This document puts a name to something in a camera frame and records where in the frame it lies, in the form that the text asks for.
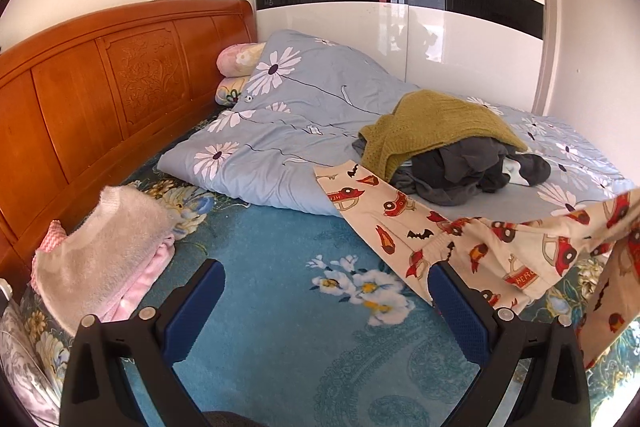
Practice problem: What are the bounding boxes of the cream car print pajama pants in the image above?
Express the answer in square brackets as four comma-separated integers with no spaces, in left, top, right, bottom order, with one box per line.
[314,161,639,369]

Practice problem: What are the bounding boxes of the dark grey clothes pile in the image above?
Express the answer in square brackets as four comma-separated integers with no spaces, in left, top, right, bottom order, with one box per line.
[351,136,552,207]

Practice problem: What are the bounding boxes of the pink folded garment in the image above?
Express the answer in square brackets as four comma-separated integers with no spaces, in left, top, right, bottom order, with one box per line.
[100,234,175,322]

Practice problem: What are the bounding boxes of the pink white zigzag cloth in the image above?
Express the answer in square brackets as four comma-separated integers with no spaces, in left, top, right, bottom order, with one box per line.
[32,220,67,274]

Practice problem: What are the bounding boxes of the wooden bed headboard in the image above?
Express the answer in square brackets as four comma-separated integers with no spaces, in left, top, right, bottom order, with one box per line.
[1,0,257,294]

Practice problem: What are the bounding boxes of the olive green knit sweater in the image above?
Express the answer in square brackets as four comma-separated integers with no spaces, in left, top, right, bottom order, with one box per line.
[359,90,527,181]

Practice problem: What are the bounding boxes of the light blue floral quilt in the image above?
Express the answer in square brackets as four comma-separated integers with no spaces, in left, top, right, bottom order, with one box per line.
[157,30,634,221]

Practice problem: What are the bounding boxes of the pink floral pillow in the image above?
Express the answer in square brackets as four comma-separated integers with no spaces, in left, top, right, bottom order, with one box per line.
[215,42,265,107]

